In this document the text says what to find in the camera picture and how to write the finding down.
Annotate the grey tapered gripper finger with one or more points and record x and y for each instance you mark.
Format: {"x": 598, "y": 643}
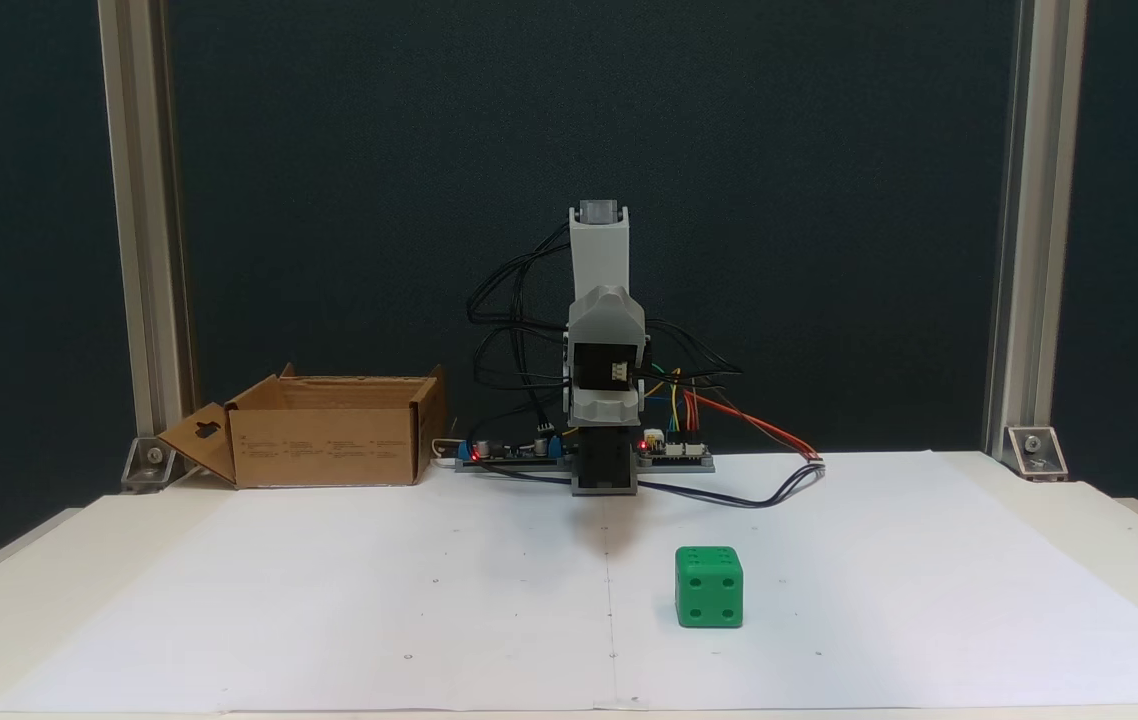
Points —
{"x": 604, "y": 318}

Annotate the green dice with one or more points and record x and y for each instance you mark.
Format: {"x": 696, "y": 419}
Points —
{"x": 709, "y": 590}

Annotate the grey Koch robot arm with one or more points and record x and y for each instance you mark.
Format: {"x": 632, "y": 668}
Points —
{"x": 599, "y": 250}

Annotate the blue power circuit board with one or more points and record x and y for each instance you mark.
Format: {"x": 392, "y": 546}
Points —
{"x": 514, "y": 452}

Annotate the brown cardboard box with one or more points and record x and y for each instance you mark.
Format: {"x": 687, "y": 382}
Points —
{"x": 329, "y": 445}

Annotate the aluminium frame post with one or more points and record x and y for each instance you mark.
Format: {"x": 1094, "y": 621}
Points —
{"x": 144, "y": 200}
{"x": 1039, "y": 200}

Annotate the metal corner bracket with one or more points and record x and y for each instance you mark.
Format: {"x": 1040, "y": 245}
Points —
{"x": 151, "y": 468}
{"x": 1037, "y": 452}

